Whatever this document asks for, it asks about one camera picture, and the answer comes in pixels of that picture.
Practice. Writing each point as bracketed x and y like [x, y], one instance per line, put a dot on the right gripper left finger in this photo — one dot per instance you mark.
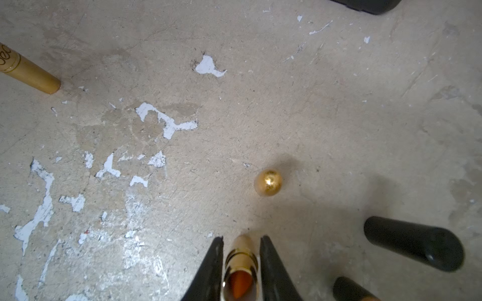
[207, 283]

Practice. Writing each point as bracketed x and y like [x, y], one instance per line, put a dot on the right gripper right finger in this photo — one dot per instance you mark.
[276, 283]

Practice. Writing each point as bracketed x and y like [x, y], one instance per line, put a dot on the gold lipstick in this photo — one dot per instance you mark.
[240, 280]
[20, 68]

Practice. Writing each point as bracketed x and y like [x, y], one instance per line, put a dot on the black lipstick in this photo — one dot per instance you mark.
[345, 289]

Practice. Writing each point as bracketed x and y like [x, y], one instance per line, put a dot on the gold lipstick cap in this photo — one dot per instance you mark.
[268, 182]

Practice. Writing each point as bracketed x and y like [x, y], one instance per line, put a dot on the black lipstick cap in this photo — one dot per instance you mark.
[433, 246]

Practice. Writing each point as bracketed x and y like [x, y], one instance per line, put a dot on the black plastic toolbox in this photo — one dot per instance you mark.
[374, 7]

